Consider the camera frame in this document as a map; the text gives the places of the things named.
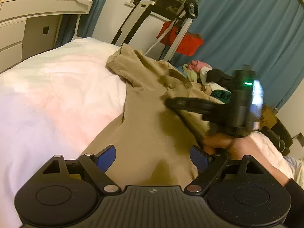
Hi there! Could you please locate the person's right forearm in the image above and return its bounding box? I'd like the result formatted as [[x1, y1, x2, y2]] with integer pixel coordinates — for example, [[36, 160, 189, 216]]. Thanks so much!
[[233, 136, 304, 228]]

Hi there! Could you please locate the red fabric basket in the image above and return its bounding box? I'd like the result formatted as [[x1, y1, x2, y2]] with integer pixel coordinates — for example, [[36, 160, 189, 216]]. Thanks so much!
[[156, 20, 204, 55]]

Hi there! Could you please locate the white charger cable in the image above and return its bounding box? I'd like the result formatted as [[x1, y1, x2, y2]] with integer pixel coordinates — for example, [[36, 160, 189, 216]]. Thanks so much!
[[277, 135, 286, 153]]

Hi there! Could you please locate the wide blue curtain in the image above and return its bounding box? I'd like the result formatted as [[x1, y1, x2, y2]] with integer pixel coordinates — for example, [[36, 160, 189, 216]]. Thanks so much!
[[171, 0, 302, 110]]

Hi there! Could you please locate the white folding frame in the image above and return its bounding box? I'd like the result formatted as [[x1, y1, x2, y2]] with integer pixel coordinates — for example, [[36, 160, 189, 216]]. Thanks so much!
[[112, 0, 155, 51]]

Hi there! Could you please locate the black couch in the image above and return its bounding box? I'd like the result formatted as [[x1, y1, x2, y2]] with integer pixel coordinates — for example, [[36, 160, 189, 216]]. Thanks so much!
[[261, 118, 293, 153]]

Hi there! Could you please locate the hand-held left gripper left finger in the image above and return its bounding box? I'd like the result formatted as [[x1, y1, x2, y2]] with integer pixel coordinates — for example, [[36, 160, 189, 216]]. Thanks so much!
[[36, 145, 122, 196]]

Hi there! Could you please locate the yellow paper bag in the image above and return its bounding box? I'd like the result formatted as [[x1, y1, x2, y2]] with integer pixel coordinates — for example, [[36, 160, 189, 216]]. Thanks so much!
[[260, 104, 279, 130]]

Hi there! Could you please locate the person's right hand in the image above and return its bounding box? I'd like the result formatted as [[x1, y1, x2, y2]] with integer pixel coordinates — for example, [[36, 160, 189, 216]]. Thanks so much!
[[202, 133, 241, 158]]

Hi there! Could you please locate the narrow blue curtain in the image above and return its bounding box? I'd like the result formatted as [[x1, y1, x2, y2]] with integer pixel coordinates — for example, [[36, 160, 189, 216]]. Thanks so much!
[[55, 0, 115, 51]]

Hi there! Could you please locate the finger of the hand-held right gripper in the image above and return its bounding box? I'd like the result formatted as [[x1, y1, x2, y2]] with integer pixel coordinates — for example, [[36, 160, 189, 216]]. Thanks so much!
[[165, 97, 228, 115], [179, 111, 212, 134]]

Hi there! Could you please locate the white exercise machine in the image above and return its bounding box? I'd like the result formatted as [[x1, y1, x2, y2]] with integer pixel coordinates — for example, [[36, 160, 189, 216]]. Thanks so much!
[[142, 0, 199, 61]]

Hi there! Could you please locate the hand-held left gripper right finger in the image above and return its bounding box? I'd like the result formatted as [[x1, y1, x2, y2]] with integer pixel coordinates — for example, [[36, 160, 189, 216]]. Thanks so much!
[[184, 145, 273, 196]]

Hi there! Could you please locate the white dressing table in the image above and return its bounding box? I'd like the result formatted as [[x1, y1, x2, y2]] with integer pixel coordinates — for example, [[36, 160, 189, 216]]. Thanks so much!
[[0, 0, 94, 74]]

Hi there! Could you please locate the pile of clothes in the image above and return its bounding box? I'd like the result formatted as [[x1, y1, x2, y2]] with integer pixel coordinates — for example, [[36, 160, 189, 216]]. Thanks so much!
[[182, 60, 234, 105]]

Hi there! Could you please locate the khaki shirt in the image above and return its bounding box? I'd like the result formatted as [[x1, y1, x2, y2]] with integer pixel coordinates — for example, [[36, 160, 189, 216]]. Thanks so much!
[[81, 43, 228, 188]]

